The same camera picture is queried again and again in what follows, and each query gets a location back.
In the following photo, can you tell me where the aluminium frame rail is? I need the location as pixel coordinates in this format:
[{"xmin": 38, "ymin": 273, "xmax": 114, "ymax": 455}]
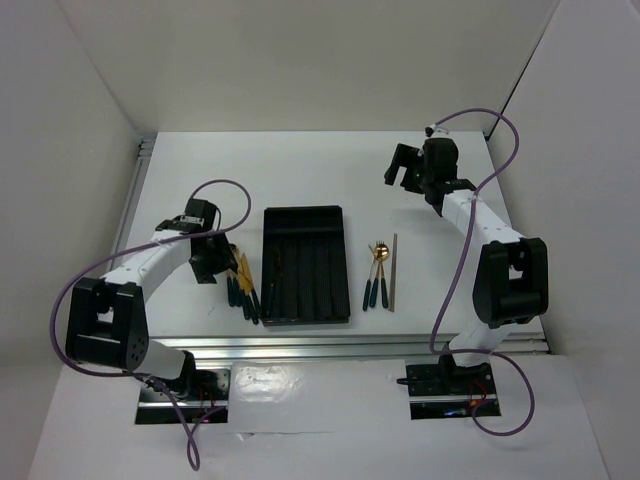
[{"xmin": 78, "ymin": 130, "xmax": 550, "ymax": 362}]

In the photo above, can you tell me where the gold knife green handle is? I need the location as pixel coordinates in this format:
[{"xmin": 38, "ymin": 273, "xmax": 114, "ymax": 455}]
[
  {"xmin": 237, "ymin": 255, "xmax": 253, "ymax": 320},
  {"xmin": 241, "ymin": 254, "xmax": 260, "ymax": 325}
]

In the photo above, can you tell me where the gold spoon green handle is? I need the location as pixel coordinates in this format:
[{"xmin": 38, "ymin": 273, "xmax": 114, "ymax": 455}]
[
  {"xmin": 231, "ymin": 244, "xmax": 244, "ymax": 308},
  {"xmin": 374, "ymin": 241, "xmax": 390, "ymax": 309},
  {"xmin": 227, "ymin": 250, "xmax": 237, "ymax": 307}
]

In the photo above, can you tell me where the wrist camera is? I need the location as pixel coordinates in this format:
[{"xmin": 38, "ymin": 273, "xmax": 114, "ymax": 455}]
[
  {"xmin": 178, "ymin": 198, "xmax": 218, "ymax": 234},
  {"xmin": 424, "ymin": 124, "xmax": 450, "ymax": 140}
]

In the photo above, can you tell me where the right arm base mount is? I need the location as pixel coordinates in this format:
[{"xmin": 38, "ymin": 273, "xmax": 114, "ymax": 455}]
[{"xmin": 396, "ymin": 362, "xmax": 501, "ymax": 420}]

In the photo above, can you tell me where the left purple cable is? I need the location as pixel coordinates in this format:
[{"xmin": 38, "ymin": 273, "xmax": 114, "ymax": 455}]
[{"xmin": 49, "ymin": 178, "xmax": 252, "ymax": 472}]

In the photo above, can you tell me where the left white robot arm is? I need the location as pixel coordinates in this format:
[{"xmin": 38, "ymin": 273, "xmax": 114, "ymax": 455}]
[{"xmin": 65, "ymin": 220, "xmax": 237, "ymax": 399}]

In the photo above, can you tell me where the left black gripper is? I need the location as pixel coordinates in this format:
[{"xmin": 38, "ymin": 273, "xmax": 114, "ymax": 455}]
[{"xmin": 188, "ymin": 229, "xmax": 238, "ymax": 284}]

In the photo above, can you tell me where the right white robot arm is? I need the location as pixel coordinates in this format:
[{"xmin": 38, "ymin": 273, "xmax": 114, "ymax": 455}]
[{"xmin": 384, "ymin": 138, "xmax": 549, "ymax": 392}]

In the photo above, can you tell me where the metal chopstick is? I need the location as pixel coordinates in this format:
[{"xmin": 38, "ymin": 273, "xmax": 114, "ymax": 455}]
[
  {"xmin": 389, "ymin": 232, "xmax": 398, "ymax": 312},
  {"xmin": 388, "ymin": 240, "xmax": 397, "ymax": 312}
]

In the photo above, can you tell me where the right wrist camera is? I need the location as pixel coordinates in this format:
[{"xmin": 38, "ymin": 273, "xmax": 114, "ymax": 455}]
[{"xmin": 424, "ymin": 124, "xmax": 450, "ymax": 140}]

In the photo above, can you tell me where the black cutlery tray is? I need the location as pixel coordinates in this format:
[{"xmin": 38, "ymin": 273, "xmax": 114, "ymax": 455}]
[{"xmin": 261, "ymin": 205, "xmax": 351, "ymax": 326}]

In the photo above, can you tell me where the gold fork green handle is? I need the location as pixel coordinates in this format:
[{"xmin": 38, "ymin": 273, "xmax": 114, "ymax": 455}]
[
  {"xmin": 368, "ymin": 241, "xmax": 389, "ymax": 308},
  {"xmin": 264, "ymin": 249, "xmax": 281, "ymax": 318}
]

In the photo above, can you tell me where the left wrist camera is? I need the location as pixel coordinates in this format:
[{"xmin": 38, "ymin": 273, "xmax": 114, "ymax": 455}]
[{"xmin": 178, "ymin": 198, "xmax": 218, "ymax": 234}]

